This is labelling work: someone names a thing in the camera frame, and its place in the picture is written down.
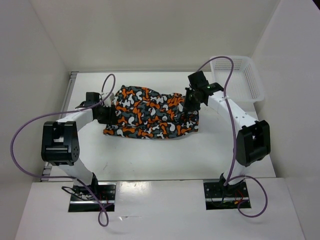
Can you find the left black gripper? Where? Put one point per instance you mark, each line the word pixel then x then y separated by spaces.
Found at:
pixel 111 117

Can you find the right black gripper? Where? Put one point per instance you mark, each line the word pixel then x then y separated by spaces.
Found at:
pixel 188 107

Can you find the orange camouflage shorts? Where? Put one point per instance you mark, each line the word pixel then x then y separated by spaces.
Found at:
pixel 143 113

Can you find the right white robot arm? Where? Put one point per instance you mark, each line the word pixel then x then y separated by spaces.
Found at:
pixel 251 137

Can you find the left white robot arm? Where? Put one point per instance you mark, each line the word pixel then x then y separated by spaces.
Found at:
pixel 60 142

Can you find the white plastic basket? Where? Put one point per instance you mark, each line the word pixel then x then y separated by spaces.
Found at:
pixel 245 85

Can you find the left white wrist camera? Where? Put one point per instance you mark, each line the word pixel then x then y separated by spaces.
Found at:
pixel 108 97

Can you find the aluminium rail at table edge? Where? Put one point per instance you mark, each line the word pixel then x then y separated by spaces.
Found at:
pixel 46 172

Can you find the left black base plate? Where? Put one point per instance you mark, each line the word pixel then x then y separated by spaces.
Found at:
pixel 81 200

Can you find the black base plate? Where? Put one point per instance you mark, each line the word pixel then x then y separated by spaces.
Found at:
pixel 218 199
pixel 81 200

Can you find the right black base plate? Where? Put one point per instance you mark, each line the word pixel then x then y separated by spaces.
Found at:
pixel 218 199

